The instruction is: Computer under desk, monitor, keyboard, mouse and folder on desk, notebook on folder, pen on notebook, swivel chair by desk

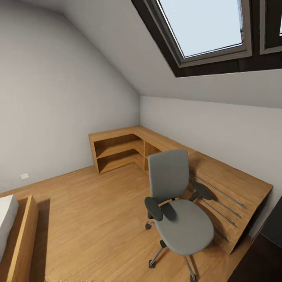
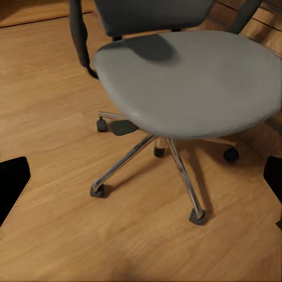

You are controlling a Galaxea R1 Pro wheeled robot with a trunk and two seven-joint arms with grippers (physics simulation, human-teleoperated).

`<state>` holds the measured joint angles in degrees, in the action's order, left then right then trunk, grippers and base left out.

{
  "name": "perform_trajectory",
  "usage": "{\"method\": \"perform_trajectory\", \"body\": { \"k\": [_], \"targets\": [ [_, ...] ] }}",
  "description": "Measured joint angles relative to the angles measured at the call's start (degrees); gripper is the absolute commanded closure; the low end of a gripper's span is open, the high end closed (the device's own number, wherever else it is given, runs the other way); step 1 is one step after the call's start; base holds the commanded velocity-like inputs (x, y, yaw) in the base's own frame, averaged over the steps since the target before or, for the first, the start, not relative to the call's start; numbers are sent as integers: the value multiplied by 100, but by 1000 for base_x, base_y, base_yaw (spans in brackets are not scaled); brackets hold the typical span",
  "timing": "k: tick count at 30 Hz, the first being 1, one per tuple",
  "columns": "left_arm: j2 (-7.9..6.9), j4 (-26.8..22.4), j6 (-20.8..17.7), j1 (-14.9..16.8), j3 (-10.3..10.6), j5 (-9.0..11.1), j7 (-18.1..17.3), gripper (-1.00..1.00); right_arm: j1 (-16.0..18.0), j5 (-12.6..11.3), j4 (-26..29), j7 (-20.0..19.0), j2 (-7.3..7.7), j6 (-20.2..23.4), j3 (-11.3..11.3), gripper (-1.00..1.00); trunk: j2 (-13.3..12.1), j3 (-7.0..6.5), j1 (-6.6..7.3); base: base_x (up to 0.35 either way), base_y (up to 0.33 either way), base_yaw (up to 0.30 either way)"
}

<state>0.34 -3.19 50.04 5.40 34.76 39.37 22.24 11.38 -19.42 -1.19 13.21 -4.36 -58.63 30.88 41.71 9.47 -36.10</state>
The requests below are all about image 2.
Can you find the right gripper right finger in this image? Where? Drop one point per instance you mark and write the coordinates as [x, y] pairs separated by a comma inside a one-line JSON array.
[[273, 175]]

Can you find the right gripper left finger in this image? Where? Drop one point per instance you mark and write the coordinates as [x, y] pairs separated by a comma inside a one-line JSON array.
[[14, 175]]

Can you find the swivel chair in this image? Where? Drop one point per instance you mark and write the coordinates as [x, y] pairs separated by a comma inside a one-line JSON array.
[[180, 85]]

